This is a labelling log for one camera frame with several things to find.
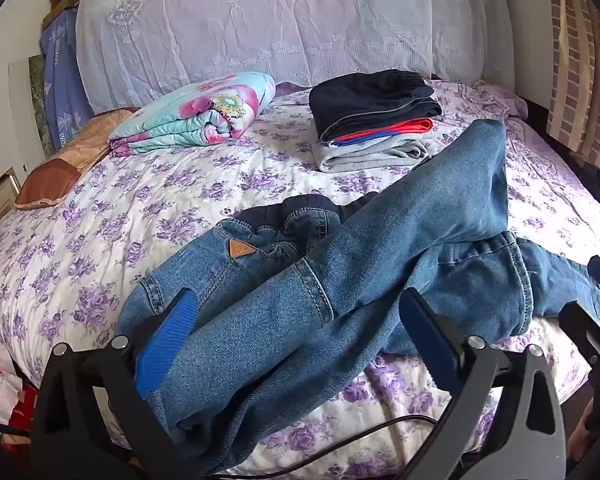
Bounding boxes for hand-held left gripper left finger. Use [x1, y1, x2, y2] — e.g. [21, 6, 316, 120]
[30, 287, 201, 480]

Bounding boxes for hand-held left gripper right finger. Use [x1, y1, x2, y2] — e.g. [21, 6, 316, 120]
[399, 289, 567, 480]

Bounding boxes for blue denim jeans pants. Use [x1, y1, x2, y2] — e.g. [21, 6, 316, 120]
[114, 119, 600, 476]

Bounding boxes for folded grey pants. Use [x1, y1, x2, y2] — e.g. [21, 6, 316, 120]
[311, 137, 433, 175]

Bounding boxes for folded dark navy pants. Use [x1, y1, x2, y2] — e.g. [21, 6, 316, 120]
[309, 69, 443, 143]

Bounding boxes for person's right hand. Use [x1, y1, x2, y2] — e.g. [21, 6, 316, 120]
[566, 400, 600, 462]

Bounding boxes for bed with purple floral bedspread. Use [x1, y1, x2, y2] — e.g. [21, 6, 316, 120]
[0, 79, 600, 480]

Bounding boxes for red cloth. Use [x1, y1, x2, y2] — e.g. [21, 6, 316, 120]
[0, 385, 43, 461]

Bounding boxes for beige brick patterned curtain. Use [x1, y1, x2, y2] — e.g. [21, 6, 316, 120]
[547, 0, 600, 173]

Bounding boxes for brown satin pillow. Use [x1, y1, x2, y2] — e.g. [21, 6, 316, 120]
[14, 107, 141, 210]

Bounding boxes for folded red and blue garment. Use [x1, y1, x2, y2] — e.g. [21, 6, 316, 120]
[329, 119, 435, 148]

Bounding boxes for folded floral blanket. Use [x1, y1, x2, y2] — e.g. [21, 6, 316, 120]
[107, 71, 277, 157]

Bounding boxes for blue printed hanging cloth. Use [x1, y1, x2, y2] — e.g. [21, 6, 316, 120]
[40, 7, 97, 148]

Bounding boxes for white lace headboard cover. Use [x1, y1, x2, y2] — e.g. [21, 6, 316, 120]
[76, 0, 510, 113]

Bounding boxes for black cable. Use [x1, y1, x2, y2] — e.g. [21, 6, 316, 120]
[215, 414, 446, 478]

